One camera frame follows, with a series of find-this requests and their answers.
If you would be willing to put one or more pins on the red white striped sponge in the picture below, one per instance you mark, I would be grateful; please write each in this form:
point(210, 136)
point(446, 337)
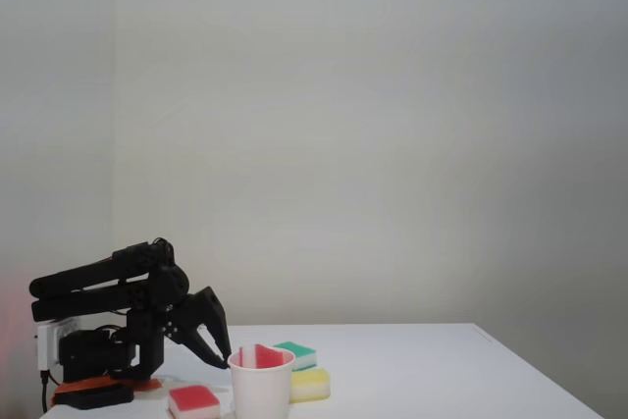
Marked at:
point(262, 357)

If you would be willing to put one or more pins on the white paper cup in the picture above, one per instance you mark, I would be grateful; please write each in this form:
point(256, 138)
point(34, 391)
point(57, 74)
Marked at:
point(260, 392)

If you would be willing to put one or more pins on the green sponge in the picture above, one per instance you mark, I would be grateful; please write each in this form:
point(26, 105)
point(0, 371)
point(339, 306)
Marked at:
point(299, 352)

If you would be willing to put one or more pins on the black base block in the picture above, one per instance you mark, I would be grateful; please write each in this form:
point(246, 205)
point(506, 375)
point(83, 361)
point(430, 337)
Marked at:
point(98, 397)

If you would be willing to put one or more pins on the yellow sponge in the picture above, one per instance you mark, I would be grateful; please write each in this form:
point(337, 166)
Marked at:
point(309, 384)

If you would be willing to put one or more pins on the white power strip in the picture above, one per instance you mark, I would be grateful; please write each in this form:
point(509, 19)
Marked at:
point(49, 340)

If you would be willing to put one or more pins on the orange base plate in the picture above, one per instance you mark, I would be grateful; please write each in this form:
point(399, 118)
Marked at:
point(93, 383)

